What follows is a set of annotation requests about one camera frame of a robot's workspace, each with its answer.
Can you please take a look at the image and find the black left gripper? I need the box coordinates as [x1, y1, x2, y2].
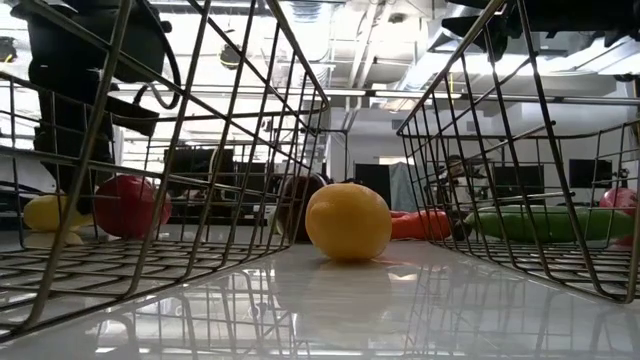
[9, 0, 172, 216]

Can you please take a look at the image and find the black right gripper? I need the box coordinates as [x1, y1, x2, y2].
[441, 0, 640, 62]

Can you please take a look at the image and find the bright red apple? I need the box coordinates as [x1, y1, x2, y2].
[93, 174, 174, 240]

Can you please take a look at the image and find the yellow lemon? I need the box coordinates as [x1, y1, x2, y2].
[22, 193, 95, 234]

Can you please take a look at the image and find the green cucumber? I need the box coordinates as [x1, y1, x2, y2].
[463, 204, 636, 245]

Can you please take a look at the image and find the orange carrot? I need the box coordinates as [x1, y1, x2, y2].
[389, 209, 453, 242]

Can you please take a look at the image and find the dark red apple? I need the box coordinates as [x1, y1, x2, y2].
[276, 173, 331, 245]

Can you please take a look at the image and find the red bell pepper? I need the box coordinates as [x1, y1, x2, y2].
[598, 187, 640, 249]

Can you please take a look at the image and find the orange fruit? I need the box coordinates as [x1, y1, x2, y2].
[304, 182, 394, 262]

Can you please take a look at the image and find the black computer monitor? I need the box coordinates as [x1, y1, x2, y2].
[568, 158, 614, 190]
[164, 147, 236, 199]
[492, 164, 545, 199]
[234, 160, 269, 201]

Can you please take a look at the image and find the person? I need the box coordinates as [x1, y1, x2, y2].
[439, 153, 484, 201]

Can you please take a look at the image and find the black ceiling fixture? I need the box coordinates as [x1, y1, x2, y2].
[218, 43, 244, 71]

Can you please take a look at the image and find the dark room panel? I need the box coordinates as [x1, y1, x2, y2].
[354, 163, 393, 209]

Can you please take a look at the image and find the wire basket with fruit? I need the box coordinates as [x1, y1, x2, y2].
[0, 0, 331, 346]

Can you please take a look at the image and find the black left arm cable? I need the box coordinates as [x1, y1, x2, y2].
[132, 19, 183, 111]

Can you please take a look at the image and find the wire basket with vegetables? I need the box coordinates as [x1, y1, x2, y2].
[396, 0, 640, 305]

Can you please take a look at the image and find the grey horizontal rail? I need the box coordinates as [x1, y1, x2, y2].
[114, 84, 640, 106]

